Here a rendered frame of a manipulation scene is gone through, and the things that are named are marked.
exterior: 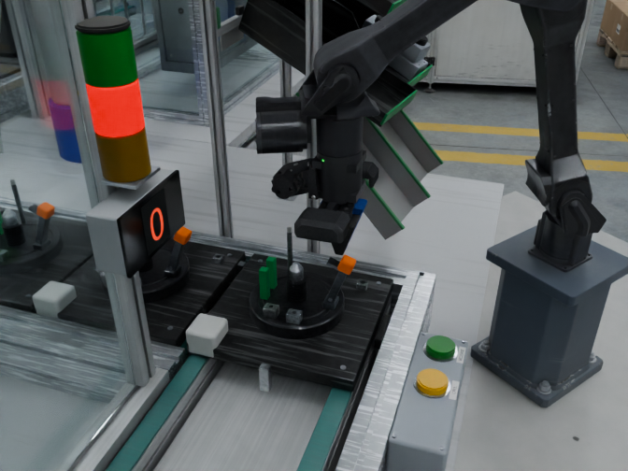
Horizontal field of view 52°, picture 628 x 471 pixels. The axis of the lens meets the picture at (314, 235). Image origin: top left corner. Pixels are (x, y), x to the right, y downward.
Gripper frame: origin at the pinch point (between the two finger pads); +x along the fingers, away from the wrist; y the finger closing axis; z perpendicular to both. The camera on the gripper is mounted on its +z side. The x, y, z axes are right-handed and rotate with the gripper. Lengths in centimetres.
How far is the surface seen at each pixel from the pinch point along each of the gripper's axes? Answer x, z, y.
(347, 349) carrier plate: 14.3, -3.0, 6.8
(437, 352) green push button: 14.5, -14.8, 3.5
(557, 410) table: 26.1, -31.9, -2.4
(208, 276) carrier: 13.8, 22.6, -3.1
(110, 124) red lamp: -21.7, 16.8, 21.3
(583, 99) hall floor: 117, -60, -410
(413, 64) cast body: -10.8, -1.3, -41.5
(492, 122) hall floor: 115, -2, -343
